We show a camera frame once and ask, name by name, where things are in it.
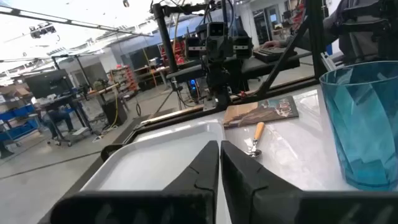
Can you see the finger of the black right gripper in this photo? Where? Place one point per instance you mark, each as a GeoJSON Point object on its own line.
{"type": "Point", "coordinates": [225, 49]}
{"type": "Point", "coordinates": [213, 49]}

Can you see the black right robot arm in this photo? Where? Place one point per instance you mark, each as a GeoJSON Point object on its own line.
{"type": "Point", "coordinates": [217, 81]}

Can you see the grey desk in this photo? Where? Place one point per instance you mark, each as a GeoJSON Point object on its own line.
{"type": "Point", "coordinates": [267, 67]}

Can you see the black keyboard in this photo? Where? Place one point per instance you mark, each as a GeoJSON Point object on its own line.
{"type": "Point", "coordinates": [273, 54]}

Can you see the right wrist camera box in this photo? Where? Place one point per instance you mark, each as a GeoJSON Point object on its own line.
{"type": "Point", "coordinates": [216, 29]}

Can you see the red shelf rack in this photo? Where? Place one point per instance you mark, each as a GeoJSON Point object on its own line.
{"type": "Point", "coordinates": [127, 77]}

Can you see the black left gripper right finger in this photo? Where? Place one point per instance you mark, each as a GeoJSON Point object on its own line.
{"type": "Point", "coordinates": [264, 205]}

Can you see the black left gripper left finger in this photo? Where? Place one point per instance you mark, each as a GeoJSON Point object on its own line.
{"type": "Point", "coordinates": [186, 205]}

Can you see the blue storage bins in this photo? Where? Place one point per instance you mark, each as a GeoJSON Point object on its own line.
{"type": "Point", "coordinates": [18, 124]}

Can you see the long ceiling light bar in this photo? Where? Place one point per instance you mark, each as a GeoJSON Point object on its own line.
{"type": "Point", "coordinates": [77, 23]}

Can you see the black tripod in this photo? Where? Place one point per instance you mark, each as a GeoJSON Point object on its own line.
{"type": "Point", "coordinates": [174, 93]}

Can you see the black box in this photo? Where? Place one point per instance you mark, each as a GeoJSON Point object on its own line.
{"type": "Point", "coordinates": [114, 112]}

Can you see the ceiling-mounted camera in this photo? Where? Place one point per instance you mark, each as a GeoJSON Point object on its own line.
{"type": "Point", "coordinates": [42, 30]}

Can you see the person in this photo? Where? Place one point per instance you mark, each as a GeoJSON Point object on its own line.
{"type": "Point", "coordinates": [357, 43]}
{"type": "Point", "coordinates": [57, 119]}

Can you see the white table mat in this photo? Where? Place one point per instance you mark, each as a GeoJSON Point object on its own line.
{"type": "Point", "coordinates": [295, 155]}

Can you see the Acadia picture book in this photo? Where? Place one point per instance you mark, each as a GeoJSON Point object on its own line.
{"type": "Point", "coordinates": [258, 112]}

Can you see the grey plastic tray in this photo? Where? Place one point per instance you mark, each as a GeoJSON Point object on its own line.
{"type": "Point", "coordinates": [155, 155]}

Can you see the teal translucent plastic cup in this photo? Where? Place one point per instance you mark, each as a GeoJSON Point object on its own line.
{"type": "Point", "coordinates": [363, 124]}

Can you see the black monitor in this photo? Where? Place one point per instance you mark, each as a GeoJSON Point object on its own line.
{"type": "Point", "coordinates": [48, 84]}

